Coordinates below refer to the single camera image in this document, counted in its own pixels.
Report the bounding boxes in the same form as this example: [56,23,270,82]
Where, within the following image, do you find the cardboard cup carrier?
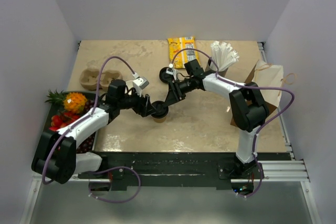
[79,68,123,91]

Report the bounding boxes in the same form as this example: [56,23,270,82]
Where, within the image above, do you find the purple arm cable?
[41,56,142,203]
[171,48,295,198]

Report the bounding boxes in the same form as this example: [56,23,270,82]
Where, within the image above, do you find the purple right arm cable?
[171,48,295,198]

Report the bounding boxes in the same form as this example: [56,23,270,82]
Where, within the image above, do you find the grey straw holder cup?
[205,59,228,77]

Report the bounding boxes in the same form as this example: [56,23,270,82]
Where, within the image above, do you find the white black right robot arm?
[159,60,269,178]

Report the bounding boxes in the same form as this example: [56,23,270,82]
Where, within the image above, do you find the yellow snack bag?
[167,36,200,69]

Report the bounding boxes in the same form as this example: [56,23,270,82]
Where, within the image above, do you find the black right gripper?
[164,77,195,108]

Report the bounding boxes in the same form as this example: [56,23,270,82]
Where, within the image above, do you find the red strawberries cluster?
[49,111,80,131]

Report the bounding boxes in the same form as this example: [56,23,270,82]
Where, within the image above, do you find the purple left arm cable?
[41,56,142,203]

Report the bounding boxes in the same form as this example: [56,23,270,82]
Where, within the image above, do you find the purple grapes bunch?
[76,100,96,154]

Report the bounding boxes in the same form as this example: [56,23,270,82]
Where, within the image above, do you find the orange horned melon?
[63,92,87,114]

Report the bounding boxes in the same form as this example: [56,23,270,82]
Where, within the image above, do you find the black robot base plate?
[78,151,265,191]

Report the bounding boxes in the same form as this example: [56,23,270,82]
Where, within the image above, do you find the black plastic cup lid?
[151,101,169,119]

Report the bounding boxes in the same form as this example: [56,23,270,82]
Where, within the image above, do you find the small pineapple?
[45,90,67,105]

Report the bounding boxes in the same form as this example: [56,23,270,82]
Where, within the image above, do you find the green fruit tray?
[44,90,99,156]

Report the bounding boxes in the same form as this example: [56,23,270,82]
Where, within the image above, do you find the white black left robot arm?
[31,77,156,185]

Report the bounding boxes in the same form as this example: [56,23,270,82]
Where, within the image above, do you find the brown paper cup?
[152,114,167,123]
[126,80,136,91]

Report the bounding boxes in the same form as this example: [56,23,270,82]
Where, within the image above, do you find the aluminium frame rail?
[242,160,322,223]

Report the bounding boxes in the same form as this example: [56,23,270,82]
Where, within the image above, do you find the brown paper bag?
[230,59,297,127]

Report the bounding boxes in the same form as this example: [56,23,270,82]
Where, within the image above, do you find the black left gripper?
[118,87,157,117]

